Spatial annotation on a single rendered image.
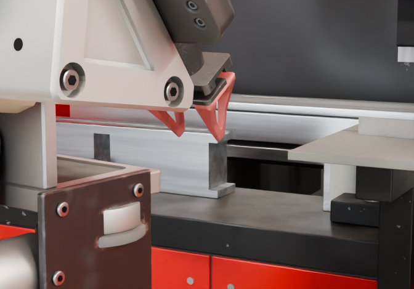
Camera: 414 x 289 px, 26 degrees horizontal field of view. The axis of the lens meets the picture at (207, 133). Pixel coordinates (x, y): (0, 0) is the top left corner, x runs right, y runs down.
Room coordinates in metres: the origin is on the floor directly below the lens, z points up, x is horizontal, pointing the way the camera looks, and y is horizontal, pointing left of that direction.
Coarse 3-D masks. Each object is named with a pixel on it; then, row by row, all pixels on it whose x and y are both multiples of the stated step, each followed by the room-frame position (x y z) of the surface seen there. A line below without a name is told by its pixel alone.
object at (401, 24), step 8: (400, 0) 1.17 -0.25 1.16; (408, 0) 1.17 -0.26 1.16; (400, 8) 1.17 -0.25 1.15; (408, 8) 1.17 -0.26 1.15; (400, 16) 1.17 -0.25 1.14; (408, 16) 1.17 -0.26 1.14; (400, 24) 1.17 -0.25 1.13; (408, 24) 1.17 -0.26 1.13; (400, 32) 1.17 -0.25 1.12; (408, 32) 1.16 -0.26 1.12; (400, 40) 1.17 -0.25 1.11; (408, 40) 1.16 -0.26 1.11; (400, 48) 1.18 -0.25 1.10; (408, 48) 1.17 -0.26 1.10; (400, 56) 1.18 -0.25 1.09; (408, 56) 1.17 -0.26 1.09
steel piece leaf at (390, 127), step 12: (360, 120) 1.07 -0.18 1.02; (372, 120) 1.06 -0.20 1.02; (384, 120) 1.05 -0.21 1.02; (396, 120) 1.04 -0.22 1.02; (408, 120) 1.04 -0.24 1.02; (360, 132) 1.07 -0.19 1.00; (372, 132) 1.06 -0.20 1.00; (384, 132) 1.05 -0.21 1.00; (396, 132) 1.04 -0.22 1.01; (408, 132) 1.04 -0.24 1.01
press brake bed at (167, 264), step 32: (0, 224) 1.31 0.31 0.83; (160, 256) 1.18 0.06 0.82; (192, 256) 1.15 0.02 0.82; (224, 256) 1.13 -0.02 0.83; (160, 288) 1.18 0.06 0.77; (192, 288) 1.15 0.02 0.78; (224, 288) 1.13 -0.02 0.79; (256, 288) 1.11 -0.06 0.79; (288, 288) 1.09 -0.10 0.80; (320, 288) 1.07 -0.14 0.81; (352, 288) 1.05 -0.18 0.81
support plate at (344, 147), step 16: (352, 128) 1.12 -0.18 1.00; (320, 144) 0.99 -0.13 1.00; (336, 144) 0.99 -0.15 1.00; (352, 144) 0.99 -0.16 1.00; (368, 144) 0.99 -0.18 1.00; (384, 144) 0.99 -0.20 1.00; (400, 144) 0.99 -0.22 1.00; (304, 160) 0.94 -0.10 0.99; (320, 160) 0.93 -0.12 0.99; (336, 160) 0.93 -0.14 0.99; (352, 160) 0.92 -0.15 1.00; (368, 160) 0.91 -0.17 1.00; (384, 160) 0.90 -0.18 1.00; (400, 160) 0.89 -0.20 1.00
